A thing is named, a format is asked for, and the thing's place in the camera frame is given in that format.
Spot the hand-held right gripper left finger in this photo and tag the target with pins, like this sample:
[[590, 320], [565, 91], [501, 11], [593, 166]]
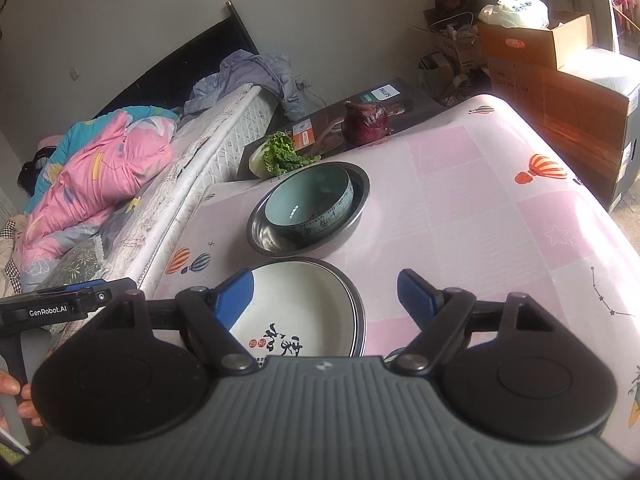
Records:
[[235, 297]]

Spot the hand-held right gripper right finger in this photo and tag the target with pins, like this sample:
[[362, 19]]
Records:
[[417, 295]]

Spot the large steel plate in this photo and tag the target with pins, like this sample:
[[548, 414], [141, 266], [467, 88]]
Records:
[[363, 322]]

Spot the white ceramic plate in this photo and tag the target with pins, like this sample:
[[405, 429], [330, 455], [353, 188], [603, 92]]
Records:
[[300, 300]]

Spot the steel bowl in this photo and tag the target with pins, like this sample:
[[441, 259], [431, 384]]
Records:
[[265, 232], [310, 251]]

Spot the teal ceramic bowl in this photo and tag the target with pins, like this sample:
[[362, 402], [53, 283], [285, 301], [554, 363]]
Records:
[[300, 200]]

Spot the person's left hand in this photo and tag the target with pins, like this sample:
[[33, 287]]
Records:
[[29, 405]]

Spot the green floral pillow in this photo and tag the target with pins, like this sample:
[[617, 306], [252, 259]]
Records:
[[75, 265]]

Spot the checkered cloth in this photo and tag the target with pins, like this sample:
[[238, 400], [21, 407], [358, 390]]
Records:
[[10, 260]]

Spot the grey floral bed sheet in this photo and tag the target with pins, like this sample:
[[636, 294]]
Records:
[[120, 230]]

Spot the pink printed tablecloth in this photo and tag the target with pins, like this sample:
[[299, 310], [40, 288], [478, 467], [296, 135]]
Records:
[[475, 200]]

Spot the pink floral quilt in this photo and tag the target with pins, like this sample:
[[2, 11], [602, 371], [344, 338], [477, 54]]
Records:
[[90, 175]]

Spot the napa cabbage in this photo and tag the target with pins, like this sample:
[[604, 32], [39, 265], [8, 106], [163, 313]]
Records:
[[280, 152]]

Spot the white mattress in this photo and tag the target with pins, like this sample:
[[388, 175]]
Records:
[[215, 145]]

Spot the red onion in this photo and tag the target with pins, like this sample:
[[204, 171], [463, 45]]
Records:
[[365, 122]]

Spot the black appliance box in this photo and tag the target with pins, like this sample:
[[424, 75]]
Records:
[[330, 115]]

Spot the grey clothes pile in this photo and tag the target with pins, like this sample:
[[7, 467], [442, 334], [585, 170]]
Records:
[[250, 75]]

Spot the large cardboard box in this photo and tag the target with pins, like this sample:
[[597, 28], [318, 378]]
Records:
[[575, 110]]

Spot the white carton box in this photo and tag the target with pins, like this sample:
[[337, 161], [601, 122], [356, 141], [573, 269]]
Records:
[[460, 50]]

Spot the dark headboard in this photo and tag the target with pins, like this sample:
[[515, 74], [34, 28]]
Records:
[[200, 45]]

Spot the open brown cardboard box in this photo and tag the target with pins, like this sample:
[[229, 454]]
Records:
[[525, 45]]

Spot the white plastic bag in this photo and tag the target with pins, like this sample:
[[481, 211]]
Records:
[[515, 12]]

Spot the pink floral curtain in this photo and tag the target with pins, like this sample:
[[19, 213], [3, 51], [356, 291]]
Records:
[[622, 0]]

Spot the white wall socket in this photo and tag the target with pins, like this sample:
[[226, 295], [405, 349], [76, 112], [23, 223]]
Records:
[[75, 74]]

